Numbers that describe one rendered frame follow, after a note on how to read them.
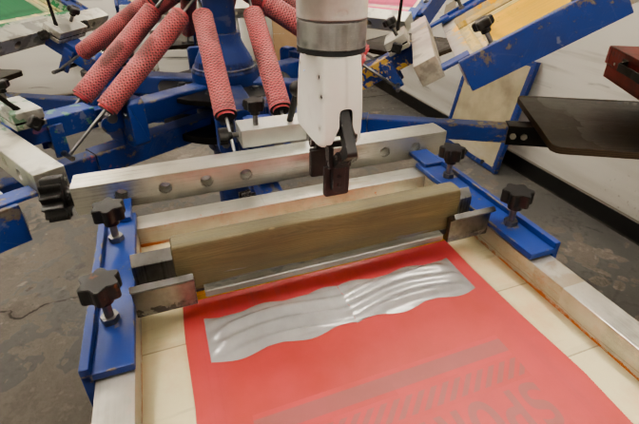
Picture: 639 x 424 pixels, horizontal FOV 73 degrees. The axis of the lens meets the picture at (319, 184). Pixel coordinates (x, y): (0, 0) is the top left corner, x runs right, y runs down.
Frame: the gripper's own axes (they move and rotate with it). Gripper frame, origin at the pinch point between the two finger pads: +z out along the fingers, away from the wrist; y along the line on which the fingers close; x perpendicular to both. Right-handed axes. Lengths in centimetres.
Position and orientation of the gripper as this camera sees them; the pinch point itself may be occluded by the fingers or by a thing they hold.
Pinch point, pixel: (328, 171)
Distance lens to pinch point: 54.6
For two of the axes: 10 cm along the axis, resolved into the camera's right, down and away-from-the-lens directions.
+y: 3.3, 4.6, -8.3
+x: 9.5, -1.5, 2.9
